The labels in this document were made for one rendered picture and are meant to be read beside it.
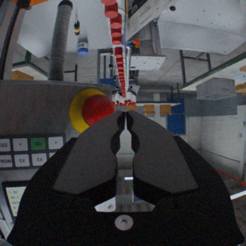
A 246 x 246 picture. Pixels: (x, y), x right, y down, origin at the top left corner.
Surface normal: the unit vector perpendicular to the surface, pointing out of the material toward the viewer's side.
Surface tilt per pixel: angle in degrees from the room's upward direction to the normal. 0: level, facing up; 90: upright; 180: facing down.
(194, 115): 90
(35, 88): 90
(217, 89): 90
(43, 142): 90
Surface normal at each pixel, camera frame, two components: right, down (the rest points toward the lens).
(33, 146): 0.55, 0.00
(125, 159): 0.04, 0.00
